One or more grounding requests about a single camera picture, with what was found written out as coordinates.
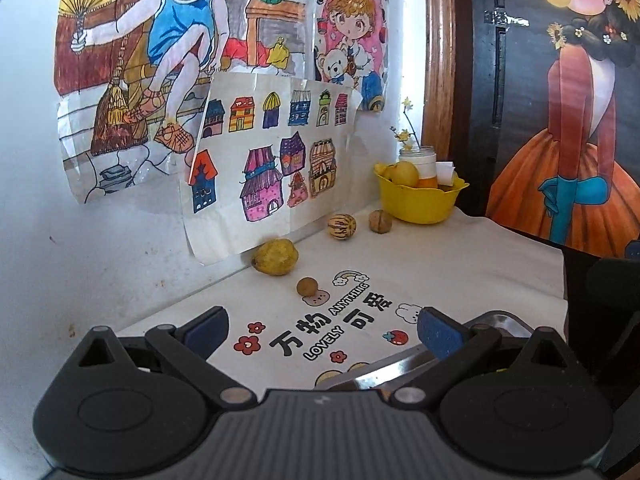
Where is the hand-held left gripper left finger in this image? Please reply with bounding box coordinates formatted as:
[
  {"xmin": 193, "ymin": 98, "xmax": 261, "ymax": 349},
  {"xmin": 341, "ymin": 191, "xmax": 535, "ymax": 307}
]
[{"xmin": 62, "ymin": 306, "xmax": 259, "ymax": 408}]

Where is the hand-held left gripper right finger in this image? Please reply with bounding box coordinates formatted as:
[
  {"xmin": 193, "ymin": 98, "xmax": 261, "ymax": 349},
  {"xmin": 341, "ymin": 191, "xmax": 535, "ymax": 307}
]
[{"xmin": 389, "ymin": 306, "xmax": 587, "ymax": 408}]

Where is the metal tray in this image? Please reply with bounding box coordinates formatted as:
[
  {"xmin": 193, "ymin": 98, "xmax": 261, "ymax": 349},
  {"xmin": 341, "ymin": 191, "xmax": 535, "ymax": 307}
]
[{"xmin": 314, "ymin": 311, "xmax": 535, "ymax": 392}]

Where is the yellow plastic bowl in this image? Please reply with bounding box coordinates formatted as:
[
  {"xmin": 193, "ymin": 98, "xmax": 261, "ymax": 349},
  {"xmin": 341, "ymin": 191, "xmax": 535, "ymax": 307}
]
[{"xmin": 373, "ymin": 162, "xmax": 470, "ymax": 226}]

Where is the printed white cloth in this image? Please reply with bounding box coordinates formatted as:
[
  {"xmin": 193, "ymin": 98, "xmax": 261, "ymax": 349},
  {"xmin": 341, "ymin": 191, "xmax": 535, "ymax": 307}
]
[{"xmin": 117, "ymin": 195, "xmax": 569, "ymax": 392}]

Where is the large yellow guava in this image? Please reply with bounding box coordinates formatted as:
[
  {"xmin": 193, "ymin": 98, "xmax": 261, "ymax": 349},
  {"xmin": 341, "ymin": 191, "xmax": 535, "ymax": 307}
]
[{"xmin": 250, "ymin": 238, "xmax": 300, "ymax": 277}]

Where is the brown walnut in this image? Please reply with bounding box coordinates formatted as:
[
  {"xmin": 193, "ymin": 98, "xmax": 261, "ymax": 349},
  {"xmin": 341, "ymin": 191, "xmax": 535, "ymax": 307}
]
[{"xmin": 368, "ymin": 209, "xmax": 395, "ymax": 234}]

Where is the small striped melon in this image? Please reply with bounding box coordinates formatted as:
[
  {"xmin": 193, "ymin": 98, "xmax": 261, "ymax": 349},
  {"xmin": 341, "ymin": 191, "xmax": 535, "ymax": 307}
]
[{"xmin": 327, "ymin": 213, "xmax": 357, "ymax": 239}]

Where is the white paper roll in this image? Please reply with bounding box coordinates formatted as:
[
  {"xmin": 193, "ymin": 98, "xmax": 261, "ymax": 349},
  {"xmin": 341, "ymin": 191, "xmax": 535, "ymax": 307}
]
[{"xmin": 435, "ymin": 161, "xmax": 459, "ymax": 187}]

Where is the round yellow fruit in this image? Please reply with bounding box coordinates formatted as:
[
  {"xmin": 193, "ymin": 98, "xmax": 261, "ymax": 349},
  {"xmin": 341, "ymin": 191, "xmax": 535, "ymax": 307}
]
[{"xmin": 391, "ymin": 161, "xmax": 420, "ymax": 187}]

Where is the orange dress figure poster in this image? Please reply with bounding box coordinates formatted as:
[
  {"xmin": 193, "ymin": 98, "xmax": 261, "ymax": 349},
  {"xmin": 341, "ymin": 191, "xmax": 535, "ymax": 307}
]
[{"xmin": 484, "ymin": 0, "xmax": 640, "ymax": 259}]

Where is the white jar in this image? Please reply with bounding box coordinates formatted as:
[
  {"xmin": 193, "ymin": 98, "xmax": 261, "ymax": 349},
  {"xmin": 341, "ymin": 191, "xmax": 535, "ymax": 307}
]
[{"xmin": 398, "ymin": 145, "xmax": 437, "ymax": 179}]

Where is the coloured houses drawing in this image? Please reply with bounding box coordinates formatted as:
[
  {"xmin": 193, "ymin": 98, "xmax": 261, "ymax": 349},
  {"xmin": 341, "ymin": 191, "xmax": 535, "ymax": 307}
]
[{"xmin": 182, "ymin": 71, "xmax": 364, "ymax": 267}]

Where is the yellow flower sprig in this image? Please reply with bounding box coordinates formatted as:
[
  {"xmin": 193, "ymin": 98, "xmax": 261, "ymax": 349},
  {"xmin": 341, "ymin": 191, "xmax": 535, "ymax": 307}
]
[{"xmin": 389, "ymin": 97, "xmax": 419, "ymax": 151}]

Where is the black panel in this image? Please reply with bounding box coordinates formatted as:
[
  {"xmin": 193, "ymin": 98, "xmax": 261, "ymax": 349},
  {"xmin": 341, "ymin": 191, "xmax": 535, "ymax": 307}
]
[{"xmin": 452, "ymin": 0, "xmax": 553, "ymax": 222}]

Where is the child with fan drawing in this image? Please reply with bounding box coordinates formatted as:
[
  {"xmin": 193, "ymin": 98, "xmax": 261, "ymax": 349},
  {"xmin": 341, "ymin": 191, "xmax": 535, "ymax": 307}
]
[{"xmin": 52, "ymin": 0, "xmax": 322, "ymax": 206}]

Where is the pink cartoon child drawing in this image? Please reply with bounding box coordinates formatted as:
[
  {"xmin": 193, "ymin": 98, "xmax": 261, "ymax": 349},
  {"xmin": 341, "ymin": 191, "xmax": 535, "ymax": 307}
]
[{"xmin": 312, "ymin": 0, "xmax": 392, "ymax": 114}]

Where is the metal latch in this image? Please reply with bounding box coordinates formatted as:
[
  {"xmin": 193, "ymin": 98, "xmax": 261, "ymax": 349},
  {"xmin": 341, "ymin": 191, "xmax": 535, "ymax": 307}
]
[{"xmin": 482, "ymin": 8, "xmax": 530, "ymax": 27}]

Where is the brown wooden frame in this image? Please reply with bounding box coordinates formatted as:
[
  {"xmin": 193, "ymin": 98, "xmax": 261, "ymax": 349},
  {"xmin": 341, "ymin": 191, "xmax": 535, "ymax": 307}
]
[{"xmin": 421, "ymin": 0, "xmax": 474, "ymax": 152}]

